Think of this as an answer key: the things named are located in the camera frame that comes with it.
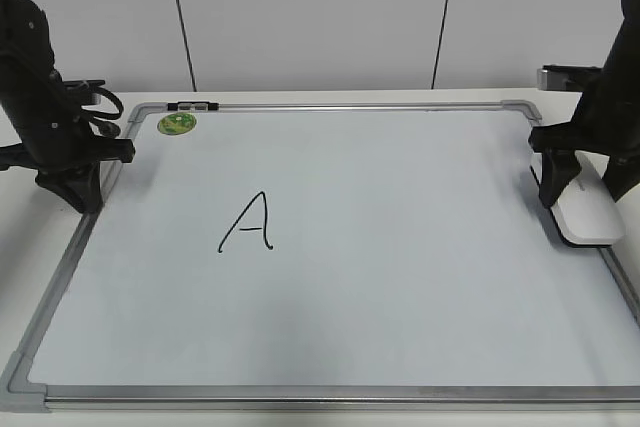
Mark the white rectangular board eraser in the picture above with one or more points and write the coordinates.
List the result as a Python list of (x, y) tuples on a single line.
[(585, 215)]

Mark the round green magnet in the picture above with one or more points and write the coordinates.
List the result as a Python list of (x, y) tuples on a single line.
[(176, 124)]

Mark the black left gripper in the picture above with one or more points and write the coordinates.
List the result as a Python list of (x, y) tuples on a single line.
[(69, 167)]

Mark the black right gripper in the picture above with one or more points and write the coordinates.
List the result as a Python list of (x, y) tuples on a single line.
[(560, 164)]

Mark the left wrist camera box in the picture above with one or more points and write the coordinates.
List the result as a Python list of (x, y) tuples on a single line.
[(85, 92)]

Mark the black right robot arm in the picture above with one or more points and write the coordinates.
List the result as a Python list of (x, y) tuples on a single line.
[(605, 122)]

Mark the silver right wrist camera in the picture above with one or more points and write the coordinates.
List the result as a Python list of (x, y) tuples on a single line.
[(563, 78)]

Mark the white whiteboard with grey frame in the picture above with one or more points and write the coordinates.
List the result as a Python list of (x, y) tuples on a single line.
[(327, 256)]

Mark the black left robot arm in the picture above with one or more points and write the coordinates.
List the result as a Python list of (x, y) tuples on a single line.
[(67, 129)]

